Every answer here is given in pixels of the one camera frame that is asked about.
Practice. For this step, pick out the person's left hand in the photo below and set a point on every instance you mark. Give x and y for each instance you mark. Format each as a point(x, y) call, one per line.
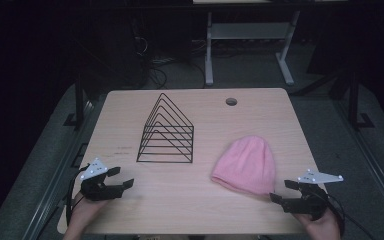
point(86, 209)

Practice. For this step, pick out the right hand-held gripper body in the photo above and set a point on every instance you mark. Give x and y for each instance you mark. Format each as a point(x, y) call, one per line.
point(308, 203)

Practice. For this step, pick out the white metal desk frame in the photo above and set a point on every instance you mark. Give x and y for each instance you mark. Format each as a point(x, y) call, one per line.
point(246, 30)

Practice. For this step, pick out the aluminium floor rail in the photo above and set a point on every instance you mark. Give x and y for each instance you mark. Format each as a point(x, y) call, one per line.
point(373, 166)
point(51, 186)

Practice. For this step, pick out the black metal stand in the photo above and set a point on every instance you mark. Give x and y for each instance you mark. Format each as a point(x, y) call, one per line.
point(79, 100)
point(354, 100)

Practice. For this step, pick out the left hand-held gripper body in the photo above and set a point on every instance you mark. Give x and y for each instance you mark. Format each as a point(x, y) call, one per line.
point(93, 191)

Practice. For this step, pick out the person's right hand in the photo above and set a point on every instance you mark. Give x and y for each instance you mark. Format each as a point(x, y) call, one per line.
point(320, 228)

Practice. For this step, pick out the pink knitted beanie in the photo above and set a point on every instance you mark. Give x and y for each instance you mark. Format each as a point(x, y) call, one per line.
point(246, 165)

